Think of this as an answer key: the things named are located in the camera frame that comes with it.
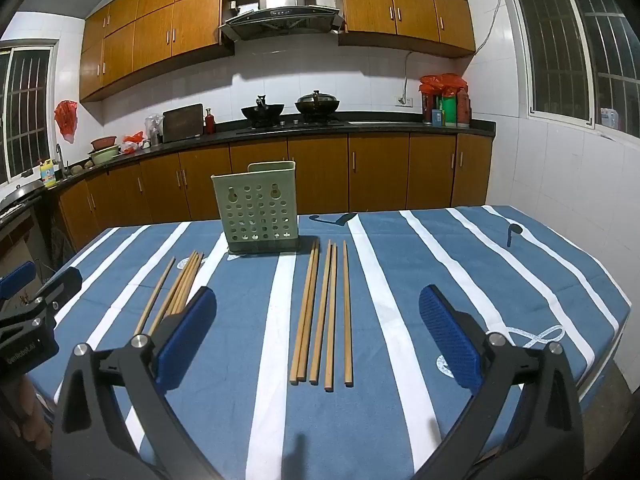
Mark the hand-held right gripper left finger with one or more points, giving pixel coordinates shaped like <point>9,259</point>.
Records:
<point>185,340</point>

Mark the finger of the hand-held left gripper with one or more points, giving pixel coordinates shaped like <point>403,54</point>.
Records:
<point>60,287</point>
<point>17,277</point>

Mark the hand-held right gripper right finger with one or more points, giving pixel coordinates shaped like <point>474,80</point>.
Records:
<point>450,340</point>

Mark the wooden chopstick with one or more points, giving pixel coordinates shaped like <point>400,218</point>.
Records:
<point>188,280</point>
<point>167,300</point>
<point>194,275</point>
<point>321,312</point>
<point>346,312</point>
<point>331,317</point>
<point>183,280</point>
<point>155,295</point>
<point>304,312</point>
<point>310,310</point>

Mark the green perforated utensil holder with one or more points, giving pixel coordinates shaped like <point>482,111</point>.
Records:
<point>255,210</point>

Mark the person's left hand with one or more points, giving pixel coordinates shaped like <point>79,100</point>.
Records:
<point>35,410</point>

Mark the blue white striped tablecloth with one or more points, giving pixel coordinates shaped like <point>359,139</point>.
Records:
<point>380,320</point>

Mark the yellow detergent bottle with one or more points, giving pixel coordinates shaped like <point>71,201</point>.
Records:
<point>48,174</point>

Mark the metal faucet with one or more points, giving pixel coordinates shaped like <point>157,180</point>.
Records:
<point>63,162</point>

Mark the green basin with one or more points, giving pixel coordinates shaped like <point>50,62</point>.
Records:
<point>105,156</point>

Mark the red basin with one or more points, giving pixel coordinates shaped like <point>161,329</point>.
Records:
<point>103,141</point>

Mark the small red plastic bag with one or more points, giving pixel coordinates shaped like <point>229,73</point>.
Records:
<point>133,141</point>

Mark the hanging red plastic bag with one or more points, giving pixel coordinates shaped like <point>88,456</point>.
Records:
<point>66,117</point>

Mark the small barred window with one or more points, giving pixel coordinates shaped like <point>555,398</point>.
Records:
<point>25,110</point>

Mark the clear plastic bag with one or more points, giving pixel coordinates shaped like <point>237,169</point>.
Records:
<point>154,127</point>

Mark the dark cutting board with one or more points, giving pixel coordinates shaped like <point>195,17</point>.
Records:
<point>183,123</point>

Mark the wooden lower kitchen cabinets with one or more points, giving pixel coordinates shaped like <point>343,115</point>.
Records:
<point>320,170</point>

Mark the red bottle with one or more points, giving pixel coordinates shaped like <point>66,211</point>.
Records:
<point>210,122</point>

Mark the black kitchen countertop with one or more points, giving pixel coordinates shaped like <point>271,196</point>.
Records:
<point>380,126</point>

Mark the green container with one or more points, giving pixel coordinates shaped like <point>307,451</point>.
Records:
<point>449,111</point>

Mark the gas stove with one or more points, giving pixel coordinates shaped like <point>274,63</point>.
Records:
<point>300,123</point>

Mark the pile of red bags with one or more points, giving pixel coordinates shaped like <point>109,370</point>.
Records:
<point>442,85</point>

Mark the black wok with lid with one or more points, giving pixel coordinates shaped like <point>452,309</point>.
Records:
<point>317,104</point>

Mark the white bottle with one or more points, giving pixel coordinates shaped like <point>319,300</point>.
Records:
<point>609,118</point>

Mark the large barred window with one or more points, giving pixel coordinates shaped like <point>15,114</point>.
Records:
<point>575,40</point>

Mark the steel range hood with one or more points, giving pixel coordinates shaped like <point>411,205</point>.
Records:
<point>282,5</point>

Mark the wall outlet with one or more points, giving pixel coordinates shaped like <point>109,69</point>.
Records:
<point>403,101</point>

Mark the wooden upper wall cabinets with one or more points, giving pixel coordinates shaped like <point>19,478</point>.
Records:
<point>150,25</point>

